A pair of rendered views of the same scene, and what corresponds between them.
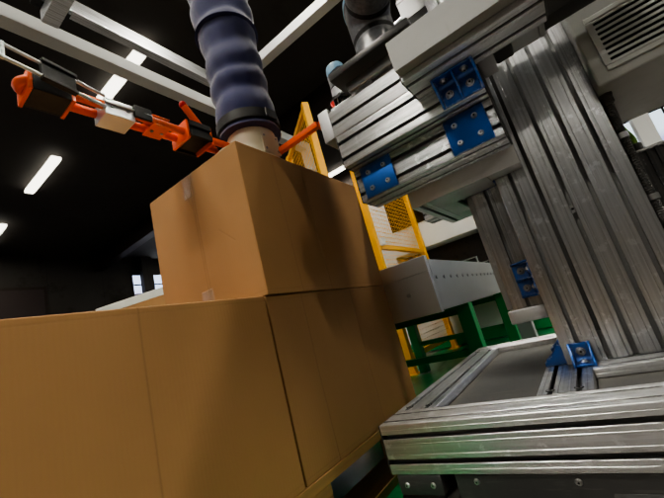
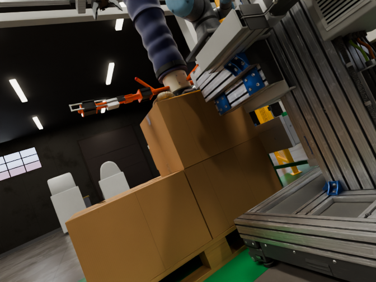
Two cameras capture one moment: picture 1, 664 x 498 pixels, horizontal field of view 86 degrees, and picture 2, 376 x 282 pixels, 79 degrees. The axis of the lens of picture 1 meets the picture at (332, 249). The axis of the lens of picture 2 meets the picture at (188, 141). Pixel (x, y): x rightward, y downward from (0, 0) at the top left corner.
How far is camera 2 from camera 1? 0.60 m
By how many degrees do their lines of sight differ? 31
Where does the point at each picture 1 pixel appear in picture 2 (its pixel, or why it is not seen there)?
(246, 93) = (163, 56)
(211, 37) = (140, 27)
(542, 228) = (311, 121)
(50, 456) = (122, 238)
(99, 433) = (133, 231)
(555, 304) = (322, 161)
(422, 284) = (281, 132)
